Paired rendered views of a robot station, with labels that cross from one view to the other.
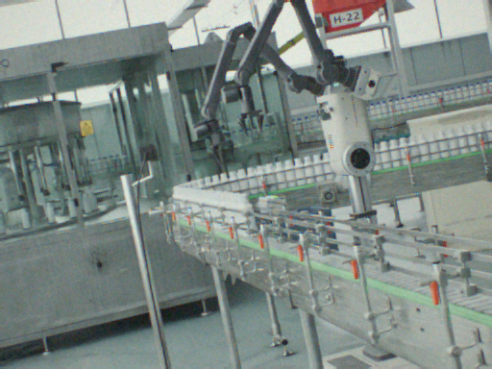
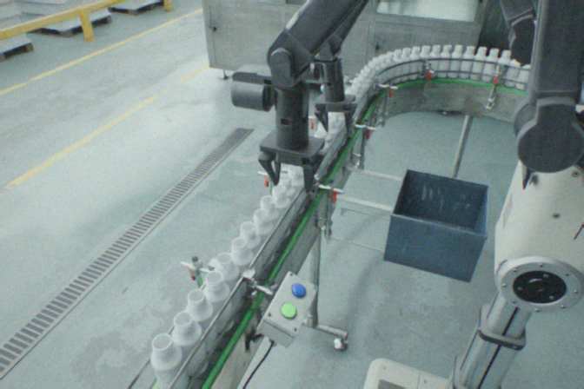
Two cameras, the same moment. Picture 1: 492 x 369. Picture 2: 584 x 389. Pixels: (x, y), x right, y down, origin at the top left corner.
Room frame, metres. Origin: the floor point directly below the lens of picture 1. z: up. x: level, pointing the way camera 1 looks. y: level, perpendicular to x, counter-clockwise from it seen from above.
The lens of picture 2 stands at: (3.56, -0.44, 1.85)
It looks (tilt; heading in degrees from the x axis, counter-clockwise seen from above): 36 degrees down; 35
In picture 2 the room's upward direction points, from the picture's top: straight up
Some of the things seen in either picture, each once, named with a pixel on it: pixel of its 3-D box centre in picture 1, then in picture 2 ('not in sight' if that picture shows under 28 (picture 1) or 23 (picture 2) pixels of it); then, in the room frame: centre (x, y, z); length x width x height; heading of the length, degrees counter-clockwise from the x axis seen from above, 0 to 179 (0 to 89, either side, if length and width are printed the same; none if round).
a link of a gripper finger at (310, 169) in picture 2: (256, 123); (301, 168); (4.09, -0.08, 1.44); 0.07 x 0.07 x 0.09; 13
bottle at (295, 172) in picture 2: not in sight; (295, 189); (4.43, 0.17, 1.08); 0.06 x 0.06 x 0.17
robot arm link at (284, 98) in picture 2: (244, 93); (288, 98); (4.08, -0.06, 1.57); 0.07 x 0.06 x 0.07; 104
